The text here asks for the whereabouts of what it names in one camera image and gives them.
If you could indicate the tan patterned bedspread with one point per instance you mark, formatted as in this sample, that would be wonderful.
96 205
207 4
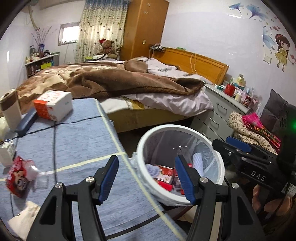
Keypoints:
46 78

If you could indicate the teal flat box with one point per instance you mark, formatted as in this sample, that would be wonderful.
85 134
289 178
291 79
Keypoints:
219 87

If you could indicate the wooden bed headboard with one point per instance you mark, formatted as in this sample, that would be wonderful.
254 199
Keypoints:
203 64

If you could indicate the clear bin liner bag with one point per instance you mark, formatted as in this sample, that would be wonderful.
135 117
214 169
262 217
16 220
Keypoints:
166 143

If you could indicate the white yogurt cup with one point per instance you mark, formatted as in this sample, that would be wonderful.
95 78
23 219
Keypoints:
7 155

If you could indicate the small window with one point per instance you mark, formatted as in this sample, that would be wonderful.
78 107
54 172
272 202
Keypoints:
69 32

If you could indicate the brown fleece blanket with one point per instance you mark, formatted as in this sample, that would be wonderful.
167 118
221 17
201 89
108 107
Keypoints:
138 83

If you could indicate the purple drink carton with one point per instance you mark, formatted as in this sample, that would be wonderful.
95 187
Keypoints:
177 184

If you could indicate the heart patterned curtain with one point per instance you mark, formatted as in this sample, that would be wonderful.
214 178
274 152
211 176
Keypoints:
99 27

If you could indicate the white brown tumbler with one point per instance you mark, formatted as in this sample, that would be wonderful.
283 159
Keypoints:
11 111

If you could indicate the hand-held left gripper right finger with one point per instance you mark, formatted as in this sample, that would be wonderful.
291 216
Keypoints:
185 180

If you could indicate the wrapped air conditioner pipe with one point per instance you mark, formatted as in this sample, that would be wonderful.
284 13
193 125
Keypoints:
33 22

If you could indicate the pink red printed packet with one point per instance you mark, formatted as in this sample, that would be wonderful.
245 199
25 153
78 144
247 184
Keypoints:
17 178

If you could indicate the yellow covered bed mattress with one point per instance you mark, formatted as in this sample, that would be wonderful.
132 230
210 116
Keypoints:
138 118

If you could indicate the clear plastic wrapper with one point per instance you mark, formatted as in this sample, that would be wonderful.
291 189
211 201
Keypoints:
34 171

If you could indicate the pink striped cloth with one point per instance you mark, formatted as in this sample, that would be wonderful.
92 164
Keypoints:
256 122

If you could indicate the grey drawer cabinet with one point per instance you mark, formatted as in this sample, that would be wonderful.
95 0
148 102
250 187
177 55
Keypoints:
215 111

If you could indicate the cream green box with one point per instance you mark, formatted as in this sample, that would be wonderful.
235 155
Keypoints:
240 81

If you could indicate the vase with purple branches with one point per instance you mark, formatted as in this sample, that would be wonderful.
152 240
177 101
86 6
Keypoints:
41 49

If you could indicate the white round trash bin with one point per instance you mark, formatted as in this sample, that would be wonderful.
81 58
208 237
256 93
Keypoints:
159 192

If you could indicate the blue leaf wall sticker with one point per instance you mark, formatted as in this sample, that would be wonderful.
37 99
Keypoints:
254 10
268 38

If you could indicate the red jar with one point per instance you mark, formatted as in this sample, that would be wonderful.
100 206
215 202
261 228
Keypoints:
229 90

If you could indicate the brown teddy bear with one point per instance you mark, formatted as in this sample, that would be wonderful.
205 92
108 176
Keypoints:
107 47

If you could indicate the dark blue glasses case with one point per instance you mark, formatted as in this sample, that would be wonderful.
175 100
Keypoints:
26 122

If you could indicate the white wall socket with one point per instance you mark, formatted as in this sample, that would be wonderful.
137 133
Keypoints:
267 58

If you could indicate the white foam net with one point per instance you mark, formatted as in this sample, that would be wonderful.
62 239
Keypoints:
198 162
152 170

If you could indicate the pink printed box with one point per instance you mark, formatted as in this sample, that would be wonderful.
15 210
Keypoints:
248 101

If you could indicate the orange white cardboard box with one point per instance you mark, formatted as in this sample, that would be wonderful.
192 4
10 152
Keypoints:
57 104

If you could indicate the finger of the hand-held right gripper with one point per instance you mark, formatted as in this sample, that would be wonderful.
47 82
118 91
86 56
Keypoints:
223 146
239 144

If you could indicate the red orange cardboard box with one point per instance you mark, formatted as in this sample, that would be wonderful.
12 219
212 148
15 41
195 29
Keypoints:
165 173

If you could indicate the floral padded jacket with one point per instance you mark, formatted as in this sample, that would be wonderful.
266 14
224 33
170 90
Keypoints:
240 129

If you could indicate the cartoon girl wall sticker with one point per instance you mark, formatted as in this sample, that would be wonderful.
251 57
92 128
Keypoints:
282 46

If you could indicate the person's right hand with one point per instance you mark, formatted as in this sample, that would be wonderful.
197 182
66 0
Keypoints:
260 197

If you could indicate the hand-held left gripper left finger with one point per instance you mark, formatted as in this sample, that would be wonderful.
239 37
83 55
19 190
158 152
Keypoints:
108 178

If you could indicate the white bottle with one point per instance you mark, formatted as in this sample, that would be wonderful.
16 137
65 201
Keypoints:
238 96

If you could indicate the cluttered side desk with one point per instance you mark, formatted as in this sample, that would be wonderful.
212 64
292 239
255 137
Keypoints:
34 68

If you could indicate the wooden wardrobe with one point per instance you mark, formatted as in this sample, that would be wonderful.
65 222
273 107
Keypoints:
143 27

